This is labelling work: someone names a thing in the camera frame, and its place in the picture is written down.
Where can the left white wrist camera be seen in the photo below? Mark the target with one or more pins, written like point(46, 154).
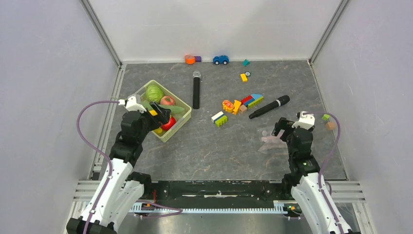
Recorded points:
point(132, 103)

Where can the teal block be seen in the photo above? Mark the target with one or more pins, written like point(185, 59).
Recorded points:
point(246, 62)

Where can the red peach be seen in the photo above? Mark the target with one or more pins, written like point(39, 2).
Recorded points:
point(167, 100)

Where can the clear polka dot zip bag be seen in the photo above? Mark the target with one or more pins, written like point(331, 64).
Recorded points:
point(270, 143)

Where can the yellow brick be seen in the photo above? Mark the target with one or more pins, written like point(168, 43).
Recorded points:
point(244, 77)

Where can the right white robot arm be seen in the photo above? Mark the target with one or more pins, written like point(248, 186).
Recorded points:
point(305, 183)

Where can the small yellow fruit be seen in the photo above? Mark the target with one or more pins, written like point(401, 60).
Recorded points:
point(158, 131)

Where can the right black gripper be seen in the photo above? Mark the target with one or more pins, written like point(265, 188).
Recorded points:
point(284, 124)

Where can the red tomato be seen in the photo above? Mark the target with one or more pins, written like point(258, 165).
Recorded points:
point(166, 127)

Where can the orange brick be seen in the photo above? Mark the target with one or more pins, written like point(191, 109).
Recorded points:
point(237, 105)

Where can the green cube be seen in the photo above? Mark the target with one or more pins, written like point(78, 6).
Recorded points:
point(326, 117)

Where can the light green plastic basket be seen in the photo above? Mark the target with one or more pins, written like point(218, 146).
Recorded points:
point(181, 118)

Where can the slanted black microphone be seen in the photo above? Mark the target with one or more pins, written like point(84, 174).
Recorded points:
point(275, 104)

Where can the orange cartoon figure block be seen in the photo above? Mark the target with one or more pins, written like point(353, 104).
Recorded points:
point(227, 106)

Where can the upright black microphone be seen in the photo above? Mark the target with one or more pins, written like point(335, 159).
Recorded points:
point(196, 89)

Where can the white blue green brick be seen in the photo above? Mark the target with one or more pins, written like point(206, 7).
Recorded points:
point(219, 119)

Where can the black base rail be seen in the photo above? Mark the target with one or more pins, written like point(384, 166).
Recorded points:
point(216, 194)

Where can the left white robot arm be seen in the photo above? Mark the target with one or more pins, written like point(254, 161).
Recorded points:
point(120, 188)

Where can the long green cucumber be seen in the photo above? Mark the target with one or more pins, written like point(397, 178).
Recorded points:
point(174, 109)

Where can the multicolour brick stack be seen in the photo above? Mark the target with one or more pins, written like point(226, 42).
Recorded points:
point(252, 100)

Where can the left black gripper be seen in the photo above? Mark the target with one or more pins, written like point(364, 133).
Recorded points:
point(162, 116)

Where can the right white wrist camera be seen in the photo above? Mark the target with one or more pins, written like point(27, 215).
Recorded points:
point(305, 121)

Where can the tan wooden cube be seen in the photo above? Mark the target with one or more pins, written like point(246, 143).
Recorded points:
point(330, 126)

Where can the green cabbage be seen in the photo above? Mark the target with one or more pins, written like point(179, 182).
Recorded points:
point(154, 93)

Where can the blue toy car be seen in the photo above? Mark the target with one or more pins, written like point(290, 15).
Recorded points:
point(223, 59)

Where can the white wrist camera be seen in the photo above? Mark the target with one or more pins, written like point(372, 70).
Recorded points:
point(305, 121)
point(132, 103)

